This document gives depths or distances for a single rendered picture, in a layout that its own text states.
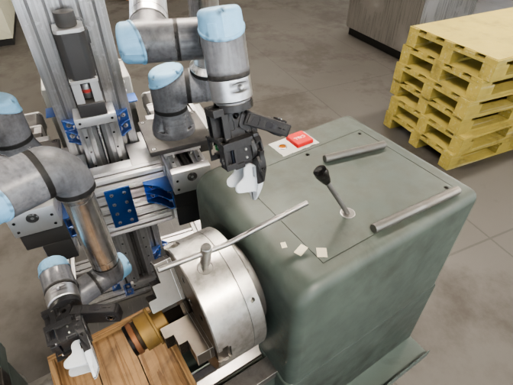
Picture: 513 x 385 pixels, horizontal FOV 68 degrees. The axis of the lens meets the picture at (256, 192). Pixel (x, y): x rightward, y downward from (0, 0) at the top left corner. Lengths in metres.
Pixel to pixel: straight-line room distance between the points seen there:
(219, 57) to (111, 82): 0.85
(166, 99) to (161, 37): 0.58
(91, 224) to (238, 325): 0.45
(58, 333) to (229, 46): 0.71
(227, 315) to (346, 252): 0.29
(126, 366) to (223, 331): 0.39
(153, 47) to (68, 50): 0.60
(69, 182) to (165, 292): 0.32
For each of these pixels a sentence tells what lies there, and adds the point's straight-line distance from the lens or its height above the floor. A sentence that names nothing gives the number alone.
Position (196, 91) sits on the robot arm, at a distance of 1.30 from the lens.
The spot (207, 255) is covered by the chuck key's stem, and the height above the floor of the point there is 1.30.
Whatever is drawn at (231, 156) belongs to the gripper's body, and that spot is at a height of 1.48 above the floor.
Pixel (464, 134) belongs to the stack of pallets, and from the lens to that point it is 3.42.
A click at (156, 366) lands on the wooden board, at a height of 0.88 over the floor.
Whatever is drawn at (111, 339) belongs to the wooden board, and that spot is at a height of 0.88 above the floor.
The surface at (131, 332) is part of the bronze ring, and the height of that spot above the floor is 1.11.
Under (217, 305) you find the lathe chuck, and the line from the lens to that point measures 0.83.
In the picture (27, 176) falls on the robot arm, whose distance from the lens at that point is 0.91.
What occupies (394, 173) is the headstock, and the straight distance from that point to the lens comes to 1.10.
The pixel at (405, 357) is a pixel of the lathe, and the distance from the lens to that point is 1.60.
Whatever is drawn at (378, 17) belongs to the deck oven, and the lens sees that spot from 5.70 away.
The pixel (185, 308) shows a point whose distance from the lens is 1.02.
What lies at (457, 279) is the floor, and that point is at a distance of 2.65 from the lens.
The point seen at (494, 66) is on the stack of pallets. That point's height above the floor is 0.86.
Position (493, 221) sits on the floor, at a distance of 3.15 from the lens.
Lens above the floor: 1.89
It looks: 40 degrees down
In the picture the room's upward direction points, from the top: straight up
